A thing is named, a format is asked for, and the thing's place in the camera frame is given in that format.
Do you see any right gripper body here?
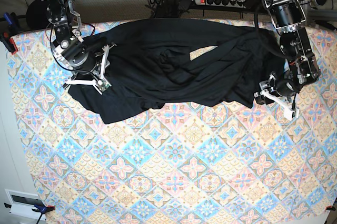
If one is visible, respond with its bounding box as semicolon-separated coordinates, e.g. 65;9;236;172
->
65;45;108;77

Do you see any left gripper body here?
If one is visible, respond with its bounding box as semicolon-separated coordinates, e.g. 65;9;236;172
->
259;75;300;100

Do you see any black t-shirt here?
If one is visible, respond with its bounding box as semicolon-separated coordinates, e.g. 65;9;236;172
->
68;18;285;124

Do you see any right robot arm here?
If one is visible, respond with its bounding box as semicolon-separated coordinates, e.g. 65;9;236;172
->
42;0;106;80

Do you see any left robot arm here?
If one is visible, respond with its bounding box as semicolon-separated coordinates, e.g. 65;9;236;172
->
254;0;321;105

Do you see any patterned tablecloth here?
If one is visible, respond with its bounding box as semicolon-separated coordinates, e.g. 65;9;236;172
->
6;28;336;223

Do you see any blue orange clamp upper left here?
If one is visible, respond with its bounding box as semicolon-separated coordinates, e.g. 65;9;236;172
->
1;12;19;55

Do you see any blue orange clamp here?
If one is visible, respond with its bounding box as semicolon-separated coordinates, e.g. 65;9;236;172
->
4;203;55;215
1;12;19;55

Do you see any white power strip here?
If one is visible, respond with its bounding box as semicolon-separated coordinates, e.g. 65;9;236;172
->
194;0;245;8

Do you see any orange clamp lower right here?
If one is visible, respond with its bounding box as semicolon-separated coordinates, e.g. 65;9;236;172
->
325;206;336;211

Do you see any blue orange clamp lower left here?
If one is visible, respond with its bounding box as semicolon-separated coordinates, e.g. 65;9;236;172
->
4;203;55;215

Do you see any white floor vent box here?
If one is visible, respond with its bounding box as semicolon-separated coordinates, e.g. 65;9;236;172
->
5;189;43;220

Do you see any bundle of black cables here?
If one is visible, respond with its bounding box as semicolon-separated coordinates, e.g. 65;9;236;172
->
143;0;185;18

